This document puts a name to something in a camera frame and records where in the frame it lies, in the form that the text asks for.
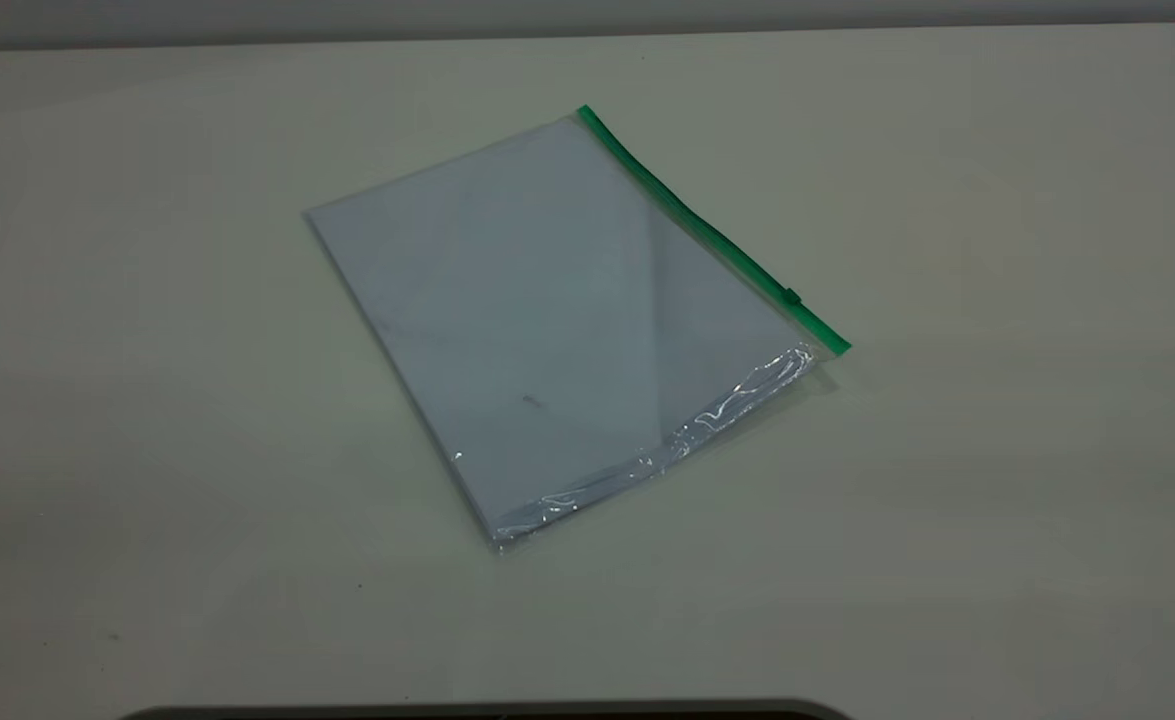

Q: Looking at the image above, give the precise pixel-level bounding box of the clear bag with green zipper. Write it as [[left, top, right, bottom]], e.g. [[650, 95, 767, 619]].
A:
[[304, 104, 853, 554]]

